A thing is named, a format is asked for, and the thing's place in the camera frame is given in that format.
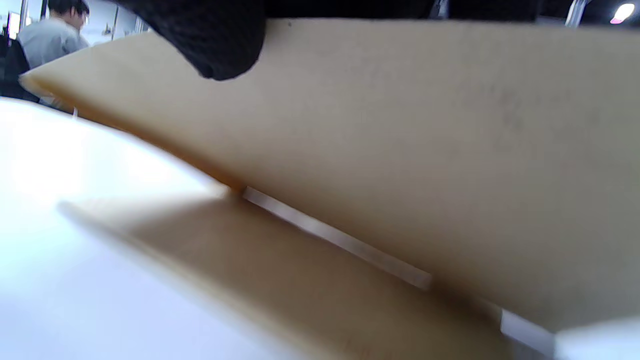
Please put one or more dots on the person's right hand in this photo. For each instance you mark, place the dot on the person's right hand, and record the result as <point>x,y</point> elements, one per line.
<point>215,35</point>

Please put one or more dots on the brown A4 envelope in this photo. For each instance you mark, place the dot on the brown A4 envelope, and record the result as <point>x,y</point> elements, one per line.
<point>400,150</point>
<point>300,280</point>

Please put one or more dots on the black chair backrest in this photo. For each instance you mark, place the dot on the black chair backrest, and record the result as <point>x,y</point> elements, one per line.
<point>12,70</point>

